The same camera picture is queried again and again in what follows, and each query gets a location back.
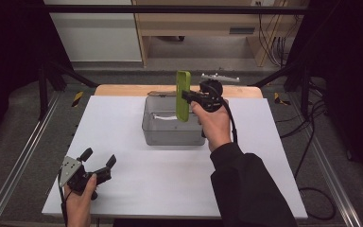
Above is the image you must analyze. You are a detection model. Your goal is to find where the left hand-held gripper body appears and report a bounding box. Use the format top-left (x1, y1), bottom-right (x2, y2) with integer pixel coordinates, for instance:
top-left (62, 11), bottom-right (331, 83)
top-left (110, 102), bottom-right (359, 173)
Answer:
top-left (59, 155), bottom-right (113, 201)

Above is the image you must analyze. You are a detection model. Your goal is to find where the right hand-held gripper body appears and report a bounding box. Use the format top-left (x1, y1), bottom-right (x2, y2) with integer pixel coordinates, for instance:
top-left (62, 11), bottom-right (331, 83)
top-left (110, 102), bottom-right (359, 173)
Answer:
top-left (198, 73), bottom-right (241, 139)

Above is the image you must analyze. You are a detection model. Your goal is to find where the green phone case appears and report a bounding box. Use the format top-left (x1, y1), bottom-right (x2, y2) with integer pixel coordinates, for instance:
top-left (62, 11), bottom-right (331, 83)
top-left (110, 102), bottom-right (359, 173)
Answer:
top-left (175, 70), bottom-right (193, 123)

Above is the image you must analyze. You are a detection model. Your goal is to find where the transparent grey plastic box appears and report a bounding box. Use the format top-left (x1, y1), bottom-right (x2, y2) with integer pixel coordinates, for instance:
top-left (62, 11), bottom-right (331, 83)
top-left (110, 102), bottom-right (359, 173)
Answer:
top-left (141, 90), bottom-right (207, 147)

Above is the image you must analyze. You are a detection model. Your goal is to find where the person's left hand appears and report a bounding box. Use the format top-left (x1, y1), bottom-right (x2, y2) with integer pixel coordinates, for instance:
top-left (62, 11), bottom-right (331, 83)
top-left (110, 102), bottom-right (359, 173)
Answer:
top-left (63, 173), bottom-right (98, 221)

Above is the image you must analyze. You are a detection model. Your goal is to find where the person's right hand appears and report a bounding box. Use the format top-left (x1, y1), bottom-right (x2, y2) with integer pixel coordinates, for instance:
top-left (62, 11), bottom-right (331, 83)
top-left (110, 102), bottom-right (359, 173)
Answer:
top-left (190, 99), bottom-right (233, 153)

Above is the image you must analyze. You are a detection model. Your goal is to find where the yellow black floor tape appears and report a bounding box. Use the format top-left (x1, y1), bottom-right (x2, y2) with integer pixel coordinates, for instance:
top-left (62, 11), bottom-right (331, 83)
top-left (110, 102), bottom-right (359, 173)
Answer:
top-left (71, 91), bottom-right (85, 108)
top-left (273, 92), bottom-right (291, 106)

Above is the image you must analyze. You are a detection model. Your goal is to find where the wooden table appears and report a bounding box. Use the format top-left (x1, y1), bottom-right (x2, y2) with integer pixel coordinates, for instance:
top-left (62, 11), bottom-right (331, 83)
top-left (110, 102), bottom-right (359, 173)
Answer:
top-left (94, 84), bottom-right (264, 98)

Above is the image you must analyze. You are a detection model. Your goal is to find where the power strip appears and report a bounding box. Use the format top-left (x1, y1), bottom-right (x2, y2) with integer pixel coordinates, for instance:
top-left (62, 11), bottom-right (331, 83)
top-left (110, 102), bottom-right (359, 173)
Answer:
top-left (229, 26), bottom-right (256, 35)

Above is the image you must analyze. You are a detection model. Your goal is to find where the wooden desk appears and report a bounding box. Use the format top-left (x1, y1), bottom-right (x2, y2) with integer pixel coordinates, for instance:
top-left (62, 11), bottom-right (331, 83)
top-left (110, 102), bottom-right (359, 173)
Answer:
top-left (131, 0), bottom-right (310, 68)

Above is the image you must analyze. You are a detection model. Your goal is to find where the white cabinet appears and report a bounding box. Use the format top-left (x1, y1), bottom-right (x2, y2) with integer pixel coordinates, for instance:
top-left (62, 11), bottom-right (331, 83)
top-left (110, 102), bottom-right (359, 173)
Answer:
top-left (43, 0), bottom-right (143, 62)

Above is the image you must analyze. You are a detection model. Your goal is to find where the black curtain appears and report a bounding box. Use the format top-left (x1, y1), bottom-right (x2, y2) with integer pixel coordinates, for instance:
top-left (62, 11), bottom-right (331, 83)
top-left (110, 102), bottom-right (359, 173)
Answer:
top-left (0, 0), bottom-right (74, 154)
top-left (291, 0), bottom-right (363, 187)

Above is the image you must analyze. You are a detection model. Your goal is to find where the left hand-held gripper cable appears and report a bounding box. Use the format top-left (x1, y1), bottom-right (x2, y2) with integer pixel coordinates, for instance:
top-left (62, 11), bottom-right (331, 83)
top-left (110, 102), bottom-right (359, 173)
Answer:
top-left (58, 169), bottom-right (69, 227)

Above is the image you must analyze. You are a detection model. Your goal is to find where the hand-held gripper cable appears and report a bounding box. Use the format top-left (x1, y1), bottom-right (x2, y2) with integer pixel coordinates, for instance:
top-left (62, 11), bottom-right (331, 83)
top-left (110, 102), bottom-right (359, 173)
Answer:
top-left (58, 169), bottom-right (69, 227)
top-left (216, 84), bottom-right (239, 145)

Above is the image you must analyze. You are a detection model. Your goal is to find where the right hand-held gripper cable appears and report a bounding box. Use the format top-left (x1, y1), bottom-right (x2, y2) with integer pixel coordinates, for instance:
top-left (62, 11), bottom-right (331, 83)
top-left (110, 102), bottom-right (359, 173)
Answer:
top-left (216, 84), bottom-right (239, 145)

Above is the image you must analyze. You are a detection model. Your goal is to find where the aluminium floor rail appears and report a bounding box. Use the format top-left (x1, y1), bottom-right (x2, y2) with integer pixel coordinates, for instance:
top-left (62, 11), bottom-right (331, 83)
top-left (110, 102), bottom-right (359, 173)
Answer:
top-left (308, 135), bottom-right (363, 227)
top-left (0, 91), bottom-right (61, 227)

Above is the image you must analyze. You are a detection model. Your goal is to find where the black cable bundle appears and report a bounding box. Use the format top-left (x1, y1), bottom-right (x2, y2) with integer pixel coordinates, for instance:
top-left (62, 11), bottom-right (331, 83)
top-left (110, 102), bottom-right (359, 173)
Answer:
top-left (257, 13), bottom-right (288, 68)

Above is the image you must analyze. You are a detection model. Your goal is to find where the black frame strut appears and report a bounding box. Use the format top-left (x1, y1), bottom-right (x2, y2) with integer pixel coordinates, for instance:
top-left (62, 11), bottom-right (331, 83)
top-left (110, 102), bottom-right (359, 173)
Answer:
top-left (37, 59), bottom-right (99, 121)
top-left (248, 59), bottom-right (313, 118)

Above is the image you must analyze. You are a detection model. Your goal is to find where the black horizontal frame bar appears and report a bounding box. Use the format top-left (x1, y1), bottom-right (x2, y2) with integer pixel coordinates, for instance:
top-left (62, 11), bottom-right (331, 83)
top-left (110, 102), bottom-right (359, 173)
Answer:
top-left (22, 4), bottom-right (313, 15)

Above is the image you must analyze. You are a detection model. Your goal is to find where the black floor cable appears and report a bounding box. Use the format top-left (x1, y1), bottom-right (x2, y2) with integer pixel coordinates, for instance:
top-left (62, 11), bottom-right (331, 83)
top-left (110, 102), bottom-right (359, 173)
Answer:
top-left (278, 79), bottom-right (337, 221)

